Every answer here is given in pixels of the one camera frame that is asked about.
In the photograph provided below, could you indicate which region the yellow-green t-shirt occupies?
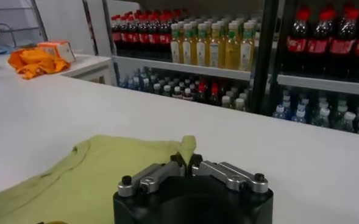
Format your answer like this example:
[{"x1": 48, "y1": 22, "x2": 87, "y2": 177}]
[{"x1": 0, "y1": 135, "x2": 197, "y2": 224}]

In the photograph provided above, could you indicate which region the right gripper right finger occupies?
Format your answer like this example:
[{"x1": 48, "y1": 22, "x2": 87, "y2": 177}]
[{"x1": 189, "y1": 153, "x2": 269, "y2": 194}]

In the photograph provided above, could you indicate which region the crumpled orange cloth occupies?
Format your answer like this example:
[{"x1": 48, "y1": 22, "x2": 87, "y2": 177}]
[{"x1": 7, "y1": 47, "x2": 72, "y2": 80}]

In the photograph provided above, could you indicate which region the black metal bar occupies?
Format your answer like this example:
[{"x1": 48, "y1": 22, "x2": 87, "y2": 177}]
[{"x1": 81, "y1": 0, "x2": 99, "y2": 56}]

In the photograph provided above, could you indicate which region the orange and white box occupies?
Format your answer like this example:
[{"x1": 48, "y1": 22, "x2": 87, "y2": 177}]
[{"x1": 37, "y1": 41, "x2": 76, "y2": 64}]

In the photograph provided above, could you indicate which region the green tinted bottle white cap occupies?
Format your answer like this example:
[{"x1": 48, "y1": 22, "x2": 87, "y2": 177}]
[
  {"x1": 342, "y1": 111, "x2": 357, "y2": 132},
  {"x1": 318, "y1": 108, "x2": 331, "y2": 127}
]

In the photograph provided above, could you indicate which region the white metal shelf board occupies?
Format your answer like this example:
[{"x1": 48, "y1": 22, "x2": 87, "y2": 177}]
[
  {"x1": 276, "y1": 74, "x2": 359, "y2": 97},
  {"x1": 112, "y1": 55, "x2": 253, "y2": 82}
]

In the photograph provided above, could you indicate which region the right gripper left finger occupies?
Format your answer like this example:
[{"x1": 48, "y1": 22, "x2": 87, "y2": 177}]
[{"x1": 116, "y1": 153, "x2": 187, "y2": 198}]

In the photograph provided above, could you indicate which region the white side table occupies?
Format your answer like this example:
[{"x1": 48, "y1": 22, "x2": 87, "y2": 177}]
[{"x1": 0, "y1": 53, "x2": 113, "y2": 86}]

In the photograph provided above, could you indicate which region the blue water bottle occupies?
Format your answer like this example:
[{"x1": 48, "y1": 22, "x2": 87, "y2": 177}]
[
  {"x1": 291, "y1": 108, "x2": 307, "y2": 124},
  {"x1": 272, "y1": 104, "x2": 288, "y2": 120}
]

